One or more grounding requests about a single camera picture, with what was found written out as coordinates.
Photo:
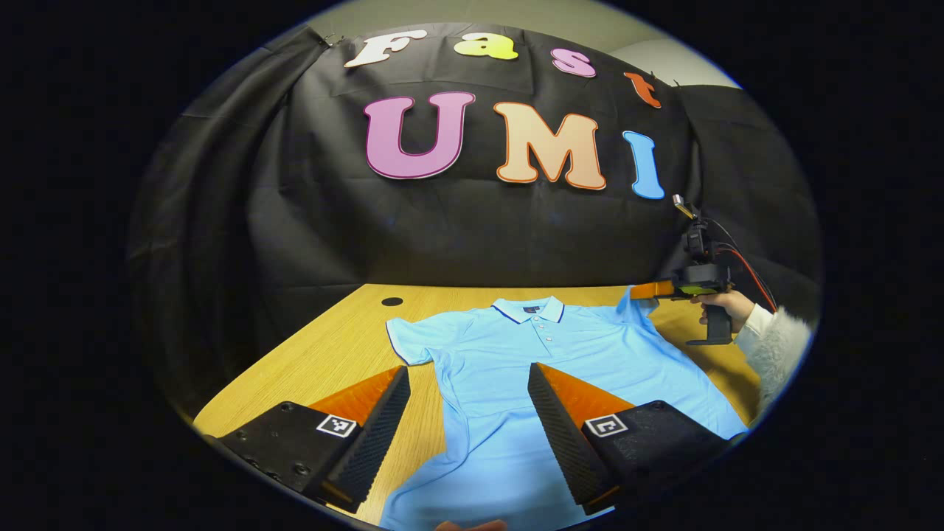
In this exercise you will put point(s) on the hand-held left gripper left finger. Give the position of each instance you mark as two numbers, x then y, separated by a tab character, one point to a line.
376	442

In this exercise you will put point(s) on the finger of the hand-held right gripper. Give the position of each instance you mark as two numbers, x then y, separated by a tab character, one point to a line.
653	289

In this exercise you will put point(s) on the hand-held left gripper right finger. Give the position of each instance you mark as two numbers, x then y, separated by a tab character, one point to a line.
560	435

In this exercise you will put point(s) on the black backdrop cloth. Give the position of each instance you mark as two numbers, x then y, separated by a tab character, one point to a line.
479	236

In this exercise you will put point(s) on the light blue polo T-shirt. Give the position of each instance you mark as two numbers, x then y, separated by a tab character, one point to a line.
501	369

